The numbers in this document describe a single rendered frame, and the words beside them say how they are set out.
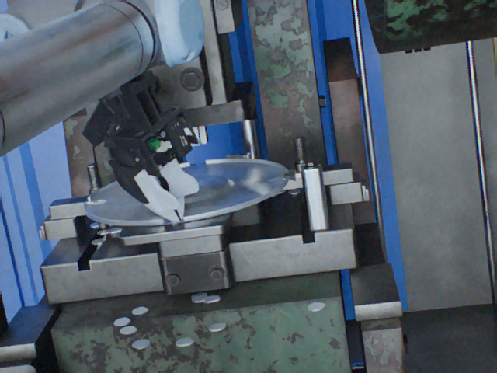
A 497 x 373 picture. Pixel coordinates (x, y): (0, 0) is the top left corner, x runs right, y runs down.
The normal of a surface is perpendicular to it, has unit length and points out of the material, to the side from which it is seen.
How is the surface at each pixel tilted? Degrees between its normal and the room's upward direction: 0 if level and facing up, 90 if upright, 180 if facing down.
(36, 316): 0
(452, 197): 90
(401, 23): 148
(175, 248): 90
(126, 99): 109
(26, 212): 90
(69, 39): 47
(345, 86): 73
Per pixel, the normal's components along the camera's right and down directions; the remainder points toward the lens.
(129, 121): -0.62, 0.58
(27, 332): -0.15, -0.95
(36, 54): 0.56, -0.66
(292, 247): -0.06, 0.27
